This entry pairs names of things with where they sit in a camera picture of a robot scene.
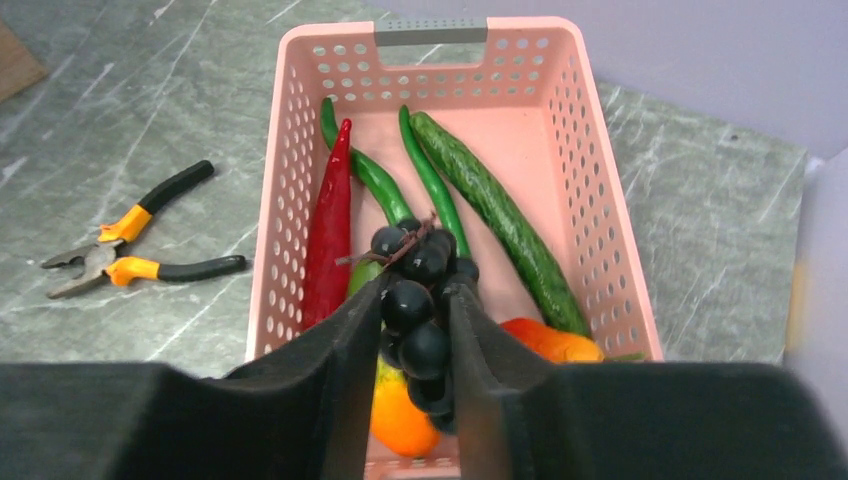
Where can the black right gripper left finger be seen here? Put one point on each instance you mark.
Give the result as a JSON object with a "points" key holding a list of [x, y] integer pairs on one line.
{"points": [[199, 411]]}

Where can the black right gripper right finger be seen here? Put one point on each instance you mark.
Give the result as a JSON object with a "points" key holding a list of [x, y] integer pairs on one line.
{"points": [[520, 416]]}

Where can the small orange fake fruit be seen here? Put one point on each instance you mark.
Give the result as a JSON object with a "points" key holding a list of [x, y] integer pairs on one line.
{"points": [[552, 344]]}

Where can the red fake pepper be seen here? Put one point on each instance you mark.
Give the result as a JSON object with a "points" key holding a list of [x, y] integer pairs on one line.
{"points": [[326, 281]]}

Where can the green fake cucumber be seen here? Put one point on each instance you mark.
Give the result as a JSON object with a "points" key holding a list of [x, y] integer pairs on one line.
{"points": [[534, 263]]}

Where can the black fake grape bunch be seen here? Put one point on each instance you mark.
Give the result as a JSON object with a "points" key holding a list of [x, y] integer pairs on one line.
{"points": [[423, 261]]}

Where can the green fake chili pepper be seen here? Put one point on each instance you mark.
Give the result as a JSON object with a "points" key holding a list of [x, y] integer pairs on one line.
{"points": [[376, 180]]}

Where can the green orange fake mango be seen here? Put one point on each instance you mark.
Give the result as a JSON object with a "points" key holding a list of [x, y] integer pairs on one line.
{"points": [[395, 421]]}

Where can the orange black pliers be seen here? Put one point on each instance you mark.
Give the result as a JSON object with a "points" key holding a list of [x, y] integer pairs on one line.
{"points": [[102, 260]]}

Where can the pink plastic basket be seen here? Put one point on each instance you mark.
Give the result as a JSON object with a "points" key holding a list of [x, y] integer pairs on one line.
{"points": [[506, 109]]}

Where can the wooden base board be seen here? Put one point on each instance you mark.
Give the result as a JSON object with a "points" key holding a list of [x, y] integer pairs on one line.
{"points": [[19, 68]]}

